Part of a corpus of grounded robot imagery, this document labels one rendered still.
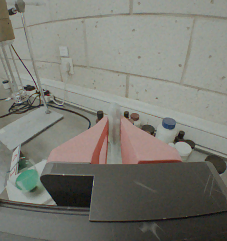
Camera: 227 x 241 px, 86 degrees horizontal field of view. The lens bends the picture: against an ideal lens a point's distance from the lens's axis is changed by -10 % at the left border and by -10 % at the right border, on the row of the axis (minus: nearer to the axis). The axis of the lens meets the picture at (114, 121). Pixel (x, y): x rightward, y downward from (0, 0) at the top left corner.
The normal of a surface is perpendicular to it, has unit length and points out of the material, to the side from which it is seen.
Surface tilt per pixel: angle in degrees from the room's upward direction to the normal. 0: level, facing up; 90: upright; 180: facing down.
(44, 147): 0
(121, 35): 90
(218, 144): 90
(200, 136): 90
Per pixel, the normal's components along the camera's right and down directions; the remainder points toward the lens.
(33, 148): 0.00, -0.81
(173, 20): -0.51, 0.51
